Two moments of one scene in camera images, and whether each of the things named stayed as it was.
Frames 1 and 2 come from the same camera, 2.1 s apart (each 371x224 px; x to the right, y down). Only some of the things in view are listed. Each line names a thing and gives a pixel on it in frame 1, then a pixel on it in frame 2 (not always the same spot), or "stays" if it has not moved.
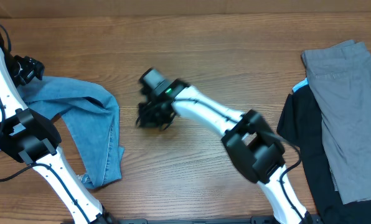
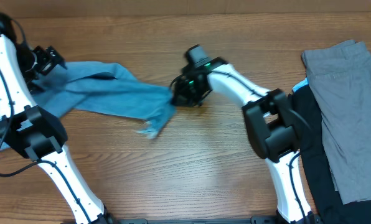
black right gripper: [147, 121] → [180, 99]
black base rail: [256, 219] stays
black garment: [300, 121] stays
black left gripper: [32, 68] → [49, 60]
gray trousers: [349, 88] stays
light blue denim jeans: [93, 114] → [104, 88]
